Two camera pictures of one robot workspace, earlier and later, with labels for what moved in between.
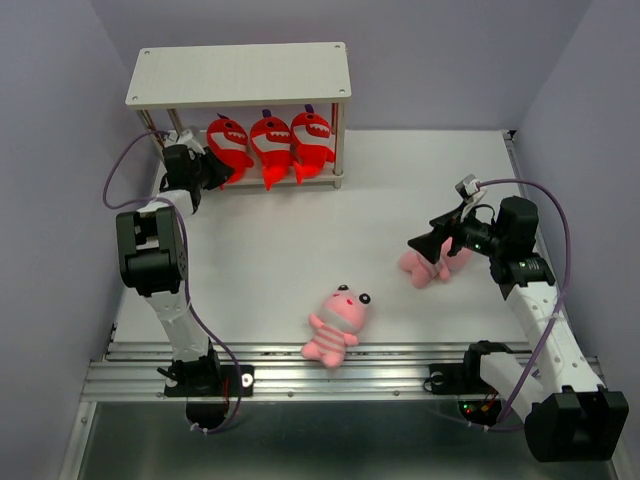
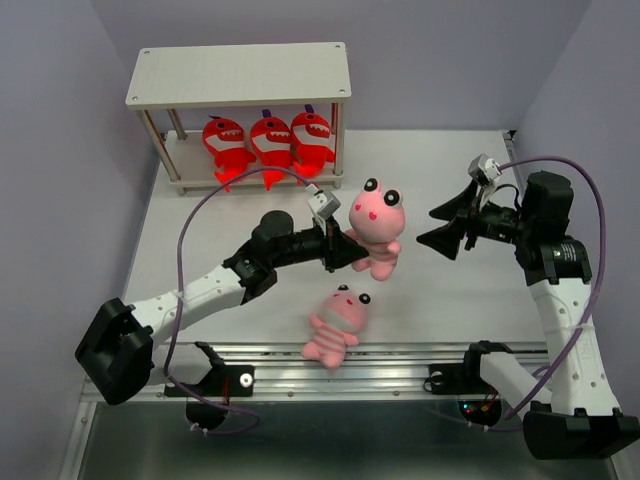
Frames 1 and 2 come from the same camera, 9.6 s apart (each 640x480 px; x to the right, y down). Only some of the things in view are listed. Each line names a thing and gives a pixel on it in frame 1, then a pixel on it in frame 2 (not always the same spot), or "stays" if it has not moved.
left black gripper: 219,170 → 352,248
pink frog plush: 423,270 → 377,219
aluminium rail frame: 128,370 stays
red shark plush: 310,148 stays
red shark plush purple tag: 270,140 stays
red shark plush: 230,140 stays
